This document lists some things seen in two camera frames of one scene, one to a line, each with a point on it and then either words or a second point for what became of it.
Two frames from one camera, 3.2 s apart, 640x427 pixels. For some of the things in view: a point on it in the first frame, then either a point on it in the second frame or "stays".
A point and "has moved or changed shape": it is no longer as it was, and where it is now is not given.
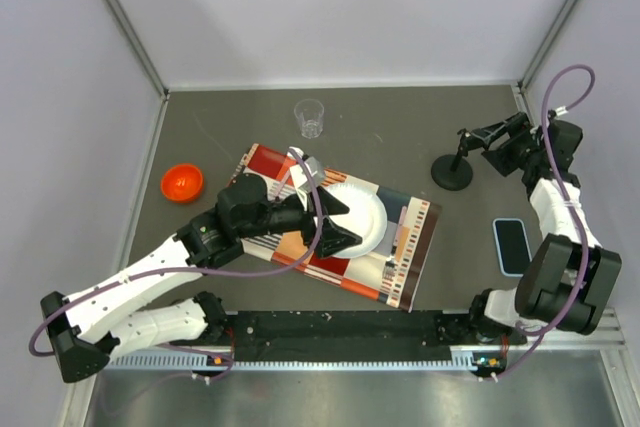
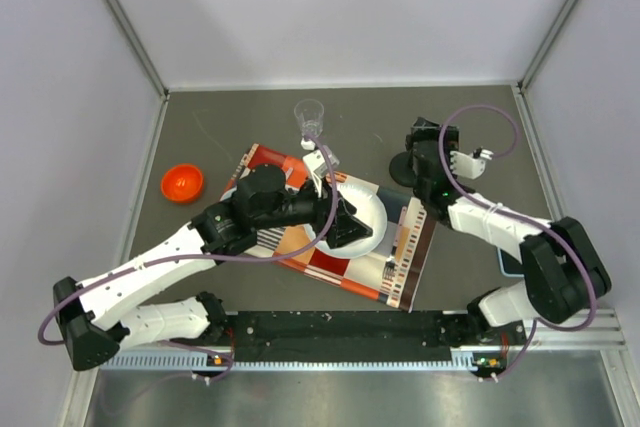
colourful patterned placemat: [394, 273] stays
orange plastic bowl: [182, 182] stays
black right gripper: [518, 127] -> [423, 127]
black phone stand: [453, 172] has moved or changed shape
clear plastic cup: [310, 112] stays
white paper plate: [367, 216] stays
